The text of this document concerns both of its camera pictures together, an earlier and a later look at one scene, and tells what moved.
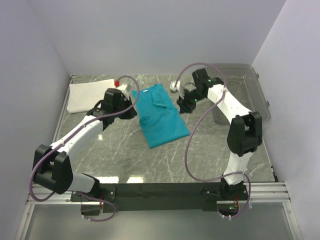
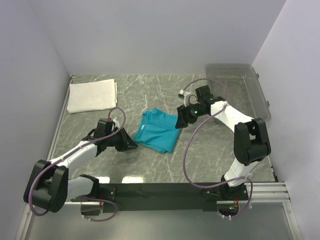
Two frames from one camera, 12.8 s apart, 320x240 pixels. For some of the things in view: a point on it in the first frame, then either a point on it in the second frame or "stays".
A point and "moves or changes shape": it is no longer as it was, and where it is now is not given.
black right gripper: (186, 101) → (183, 114)
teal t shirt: (162, 118) moves or changes shape
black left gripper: (129, 111) → (122, 140)
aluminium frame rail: (276, 192) stays
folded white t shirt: (83, 97) stays
